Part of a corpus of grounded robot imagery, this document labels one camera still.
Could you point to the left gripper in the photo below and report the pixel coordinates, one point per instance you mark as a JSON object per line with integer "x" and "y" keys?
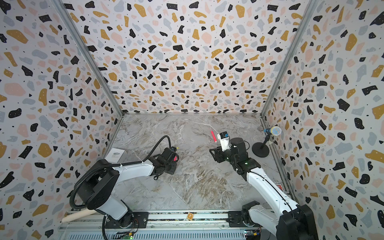
{"x": 174, "y": 165}

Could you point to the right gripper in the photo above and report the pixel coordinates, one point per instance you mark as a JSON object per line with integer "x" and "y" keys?
{"x": 218, "y": 156}

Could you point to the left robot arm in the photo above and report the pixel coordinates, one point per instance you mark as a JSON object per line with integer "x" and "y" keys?
{"x": 94, "y": 189}

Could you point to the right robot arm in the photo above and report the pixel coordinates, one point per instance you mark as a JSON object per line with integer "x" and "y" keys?
{"x": 286, "y": 220}

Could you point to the black microphone stand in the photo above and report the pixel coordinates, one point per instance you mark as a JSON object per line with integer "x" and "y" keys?
{"x": 261, "y": 150}

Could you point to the white small box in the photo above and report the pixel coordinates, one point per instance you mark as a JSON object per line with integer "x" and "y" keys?
{"x": 116, "y": 155}

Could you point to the blue microphone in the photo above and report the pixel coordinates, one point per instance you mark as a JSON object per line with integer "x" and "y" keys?
{"x": 275, "y": 131}

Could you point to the wooden stick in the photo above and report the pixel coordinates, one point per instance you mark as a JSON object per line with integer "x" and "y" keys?
{"x": 78, "y": 215}

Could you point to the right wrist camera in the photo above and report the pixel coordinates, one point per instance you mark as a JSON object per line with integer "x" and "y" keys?
{"x": 224, "y": 139}

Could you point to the orange tag on rail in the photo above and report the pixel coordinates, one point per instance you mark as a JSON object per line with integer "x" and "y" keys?
{"x": 190, "y": 216}

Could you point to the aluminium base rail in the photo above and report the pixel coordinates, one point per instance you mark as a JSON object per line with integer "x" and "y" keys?
{"x": 167, "y": 225}

